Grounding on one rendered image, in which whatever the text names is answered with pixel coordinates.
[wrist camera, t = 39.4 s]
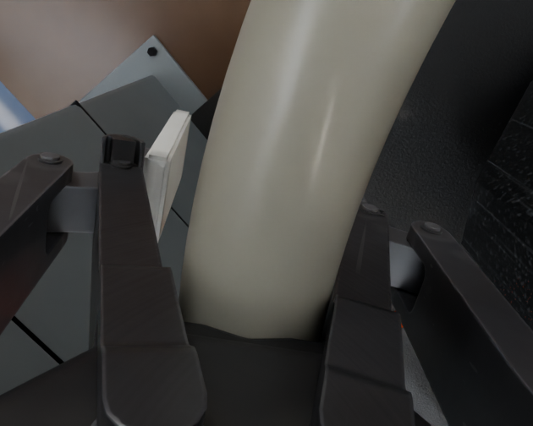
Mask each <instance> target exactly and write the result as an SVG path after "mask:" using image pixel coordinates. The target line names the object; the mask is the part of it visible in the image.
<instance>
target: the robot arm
mask: <svg viewBox="0 0 533 426"><path fill-rule="evenodd" d="M189 113H190V112H186V111H181V110H176V112H173V114H172V116H171V117H170V118H169V119H168V122H167V123H166V125H165V126H164V128H163V129H162V132H161V133H160V134H159V135H158V137H157V139H156V141H155V142H154V144H153V145H152V147H151V148H150V149H149V148H145V145H146V143H145V142H144V140H142V139H139V138H136V137H134V136H130V135H125V134H107V135H103V137H102V146H101V154H100V164H99V172H73V163H74V162H73V161H72V160H71V159H69V158H68V157H66V156H61V155H58V154H56V153H52V152H40V153H39V154H33V155H30V156H27V157H26V158H25V159H24V160H22V161H21V162H19V163H18V164H17V165H15V166H14V167H12V168H11V169H10V170H8V171H7V172H5V173H4V174H3V175H2V176H1V177H0V335H1V334H2V332H3V331H4V329H5V328H6V326H7V325H8V323H9V322H10V320H11V319H12V318H13V317H14V315H15V314H16V313H17V311H18V310H19V308H20V307H21V305H22V304H23V302H24V301H25V300H26V299H27V297H28V296H29V294H30V293H31V291H32V290H33V288H34V287H35V286H36V284H37V282H38V281H39V280H40V279H41V277H42V276H43V275H44V273H45V272H46V270H47V269H48V267H49V266H50V264H51V263H52V262H53V261H54V259H55V258H56V256H57V255H58V253H59V252H60V250H61V249H62V248H63V246H64V244H66V242H67V240H68V232H82V233H93V236H92V259H91V309H90V334H89V350H87V351H85V352H82V353H81V354H80V355H78V356H76V357H74V358H71V359H70V360H68V361H66V362H64V363H61V364H59V365H58V366H56V367H54V368H52V369H49V370H48V371H47V372H45V373H43V374H40V375H38V376H36V377H35V378H33V379H31V380H28V381H26V382H24V383H23V384H21V385H19V386H17V387H15V388H13V389H12V390H9V391H7V392H5V393H3V394H2V395H0V426H431V425H430V424H429V423H428V422H427V421H426V420H425V419H424V418H423V417H421V416H420V415H419V414H418V413H417V412H415V411H414V404H413V397H412V394H411V392H409V391H407V390H406V388H405V379H404V354H403V341H402V327H401V324H402V326H403V328H404V330H405V332H406V335H407V337H408V338H409V341H410V343H411V346H412V347H413V349H414V351H415V354H416V357H417V358H418V360H419V362H420V365H421V367H422V369H423V371H424V373H425V375H426V377H427V380H428V382H429V384H430V386H431V388H432V391H433V393H434V395H435V397H436V399H437V402H438V404H439V406H440V408H441V409H442V413H443V415H444V417H445V418H446V420H447V422H448V426H533V330H532V329H531V328H530V327H529V326H528V325H527V324H526V323H525V321H524V320H523V319H522V318H521V317H520V316H519V314H518V313H517V312H516V311H515V309H514V308H513V307H512V306H511V305H510V303H509V302H508V301H507V300H506V298H505V297H504V296H503V295H502V294H501V293H500V292H499V291H498V290H497V289H496V287H495V286H494V285H493V284H492V282H491V281H490V280H489V279H488V278H487V277H486V275H485V274H484V273H483V272H482V270H481V269H480V268H479V267H478V266H477V264H476V263H475V262H474V261H473V259H472V258H471V257H470V256H469V255H468V254H467V253H466V252H465V251H464V250H463V248H462V247H461V246H460V245H459V243H458V242H457V241H456V240H455V239H454V238H453V236H452V235H451V234H450V233H449V232H448V231H447V230H445V229H443V228H441V226H439V225H437V224H435V223H432V222H428V221H427V222H424V221H414V222H412V223H411V225H410V228H409V232H405V231H402V230H399V229H397V228H394V227H390V226H389V225H388V215H387V213H385V211H383V210H380V209H378V208H377V207H375V206H374V205H370V204H368V203H367V202H366V200H365V198H364V196H363V199H362V200H361V203H360V207H359V209H358V212H357V215H356V217H355V220H354V224H353V226H352V229H351V232H350V234H349V238H348V242H347V244H346V247H345V250H344V252H343V258H342V260H341V263H340V266H339V269H338V274H337V277H336V281H335V284H334V287H333V290H332V296H331V299H330V302H329V306H328V310H327V316H326V320H325V324H324V327H323V331H322V335H321V342H315V341H305V340H299V339H294V338H264V339H250V338H244V337H242V336H237V335H235V334H232V333H228V332H226V331H223V330H219V329H216V328H213V327H210V326H207V325H202V324H196V323H190V322H184V320H183V316H182V313H181V308H180V305H179V298H178V294H177V290H176V286H175V283H174V279H173V273H172V270H171V267H162V262H161V257H160V253H159V248H158V241H159V239H160V236H161V234H162V229H163V228H164V225H165V222H166V220H167V217H168V213H169V211H170V208H171V205H172V203H173V199H174V196H175V194H176V192H177V189H178V186H179V182H180V180H181V177H182V173H183V168H184V158H185V152H186V147H187V141H188V136H189V131H190V120H191V115H189ZM391 302H392V304H393V306H394V308H395V310H396V312H394V311H392V305H391Z"/></svg>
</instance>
